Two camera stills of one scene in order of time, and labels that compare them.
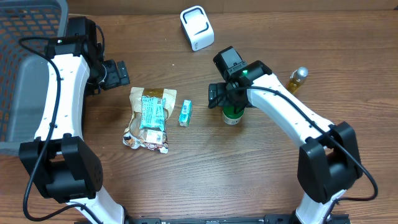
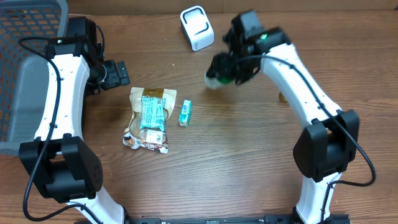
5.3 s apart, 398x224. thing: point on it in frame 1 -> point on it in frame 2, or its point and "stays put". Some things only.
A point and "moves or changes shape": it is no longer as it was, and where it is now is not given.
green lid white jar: x=229 y=116 moves or changes shape
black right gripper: x=219 y=98 -> x=222 y=69
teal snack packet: x=152 y=112 stays put
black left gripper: x=116 y=79 stays put
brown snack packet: x=135 y=95 stays put
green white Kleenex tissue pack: x=185 y=113 stays put
